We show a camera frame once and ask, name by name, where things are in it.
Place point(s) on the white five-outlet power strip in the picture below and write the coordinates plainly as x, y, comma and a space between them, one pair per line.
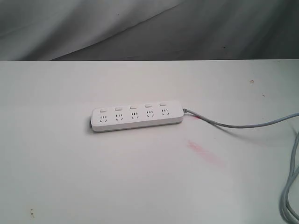
122, 117

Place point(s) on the grey backdrop cloth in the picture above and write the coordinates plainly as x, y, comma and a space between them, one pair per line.
149, 29

